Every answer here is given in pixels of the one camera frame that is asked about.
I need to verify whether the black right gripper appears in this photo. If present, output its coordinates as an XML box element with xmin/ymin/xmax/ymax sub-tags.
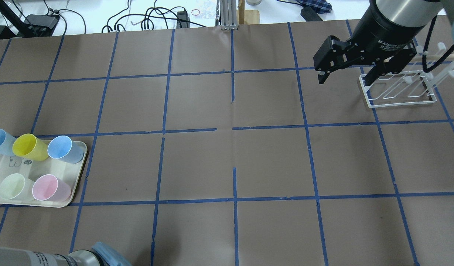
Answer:
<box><xmin>313</xmin><ymin>4</ymin><xmax>416</xmax><ymax>85</ymax></box>

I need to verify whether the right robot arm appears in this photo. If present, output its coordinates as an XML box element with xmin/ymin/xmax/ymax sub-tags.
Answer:
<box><xmin>313</xmin><ymin>0</ymin><xmax>454</xmax><ymax>86</ymax></box>

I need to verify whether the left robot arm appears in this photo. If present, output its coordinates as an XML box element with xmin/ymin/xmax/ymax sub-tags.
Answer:
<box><xmin>0</xmin><ymin>242</ymin><xmax>131</xmax><ymax>266</ymax></box>

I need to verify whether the blue plastic cup middle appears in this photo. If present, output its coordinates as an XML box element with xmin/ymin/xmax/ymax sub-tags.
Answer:
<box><xmin>47</xmin><ymin>135</ymin><xmax>84</xmax><ymax>164</ymax></box>

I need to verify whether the pink plastic cup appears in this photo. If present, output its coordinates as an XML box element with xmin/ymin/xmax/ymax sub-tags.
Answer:
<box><xmin>31</xmin><ymin>174</ymin><xmax>72</xmax><ymax>202</ymax></box>

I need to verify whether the yellow plastic cup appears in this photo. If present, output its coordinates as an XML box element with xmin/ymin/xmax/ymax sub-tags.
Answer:
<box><xmin>12</xmin><ymin>133</ymin><xmax>49</xmax><ymax>161</ymax></box>

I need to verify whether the light blue cup far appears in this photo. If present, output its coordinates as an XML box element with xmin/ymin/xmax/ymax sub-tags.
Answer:
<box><xmin>0</xmin><ymin>129</ymin><xmax>16</xmax><ymax>156</ymax></box>

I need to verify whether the pale green plastic cup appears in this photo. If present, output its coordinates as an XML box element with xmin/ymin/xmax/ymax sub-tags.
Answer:
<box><xmin>0</xmin><ymin>173</ymin><xmax>35</xmax><ymax>202</ymax></box>

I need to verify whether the blue checked cloth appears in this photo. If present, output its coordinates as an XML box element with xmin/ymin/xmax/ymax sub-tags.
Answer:
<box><xmin>297</xmin><ymin>0</ymin><xmax>332</xmax><ymax>14</ymax></box>

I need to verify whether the wooden stand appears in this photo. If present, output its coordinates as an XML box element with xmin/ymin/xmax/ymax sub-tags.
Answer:
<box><xmin>236</xmin><ymin>0</ymin><xmax>260</xmax><ymax>25</ymax></box>

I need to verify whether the black power adapter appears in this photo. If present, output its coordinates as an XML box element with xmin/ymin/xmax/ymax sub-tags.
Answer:
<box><xmin>176</xmin><ymin>11</ymin><xmax>190</xmax><ymax>28</ymax></box>

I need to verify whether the cream plastic tray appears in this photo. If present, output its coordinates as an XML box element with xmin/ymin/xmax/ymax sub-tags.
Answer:
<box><xmin>0</xmin><ymin>154</ymin><xmax>85</xmax><ymax>208</ymax></box>

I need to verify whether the white wire cup rack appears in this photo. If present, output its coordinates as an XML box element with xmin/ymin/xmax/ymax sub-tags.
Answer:
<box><xmin>358</xmin><ymin>42</ymin><xmax>454</xmax><ymax>108</ymax></box>

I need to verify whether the aluminium frame post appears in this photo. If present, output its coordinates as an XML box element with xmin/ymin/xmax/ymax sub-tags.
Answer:
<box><xmin>218</xmin><ymin>0</ymin><xmax>238</xmax><ymax>30</ymax></box>

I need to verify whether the black tangled cable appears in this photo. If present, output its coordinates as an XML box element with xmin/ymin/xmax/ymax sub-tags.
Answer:
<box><xmin>101</xmin><ymin>0</ymin><xmax>216</xmax><ymax>34</ymax></box>

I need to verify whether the black camera stand base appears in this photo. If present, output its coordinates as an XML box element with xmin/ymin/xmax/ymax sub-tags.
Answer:
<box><xmin>0</xmin><ymin>0</ymin><xmax>61</xmax><ymax>40</ymax></box>

